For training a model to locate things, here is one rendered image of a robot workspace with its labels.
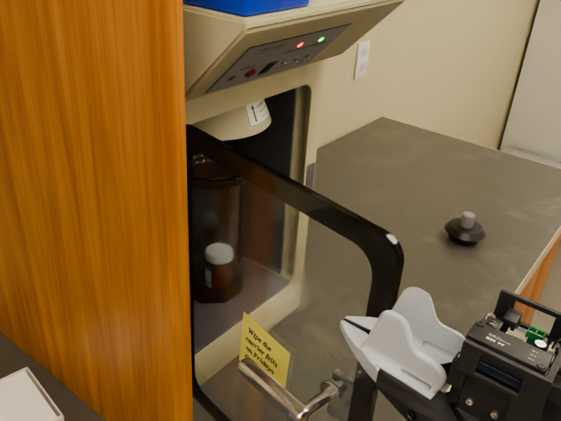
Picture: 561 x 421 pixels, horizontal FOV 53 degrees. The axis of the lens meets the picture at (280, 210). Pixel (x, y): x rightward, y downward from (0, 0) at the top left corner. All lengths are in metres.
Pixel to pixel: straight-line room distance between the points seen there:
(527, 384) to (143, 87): 0.37
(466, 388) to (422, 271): 0.84
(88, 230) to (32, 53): 0.20
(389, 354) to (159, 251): 0.26
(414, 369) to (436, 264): 0.85
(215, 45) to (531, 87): 3.23
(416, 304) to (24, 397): 0.62
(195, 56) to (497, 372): 0.39
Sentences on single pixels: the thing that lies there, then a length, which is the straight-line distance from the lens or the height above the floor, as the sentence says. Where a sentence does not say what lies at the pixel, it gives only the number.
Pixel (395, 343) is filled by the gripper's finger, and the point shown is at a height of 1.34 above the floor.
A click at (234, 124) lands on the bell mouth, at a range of 0.77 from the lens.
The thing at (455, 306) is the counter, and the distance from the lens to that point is 1.15.
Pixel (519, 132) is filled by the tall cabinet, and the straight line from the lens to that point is 3.78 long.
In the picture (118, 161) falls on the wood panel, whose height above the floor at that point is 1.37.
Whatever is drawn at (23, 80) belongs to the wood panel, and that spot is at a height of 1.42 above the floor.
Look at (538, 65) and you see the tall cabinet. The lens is 3.67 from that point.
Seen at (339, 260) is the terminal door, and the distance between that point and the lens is 0.48.
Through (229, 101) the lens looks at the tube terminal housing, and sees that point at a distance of 0.71.
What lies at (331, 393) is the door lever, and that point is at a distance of 0.56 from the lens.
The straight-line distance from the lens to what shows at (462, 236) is 1.32.
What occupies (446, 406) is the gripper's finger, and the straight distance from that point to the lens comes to 0.41.
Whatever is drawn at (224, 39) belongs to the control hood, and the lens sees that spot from 0.54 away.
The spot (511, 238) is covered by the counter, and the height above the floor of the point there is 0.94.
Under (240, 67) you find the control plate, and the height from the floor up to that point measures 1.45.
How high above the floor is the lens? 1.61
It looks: 29 degrees down
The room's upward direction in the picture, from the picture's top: 4 degrees clockwise
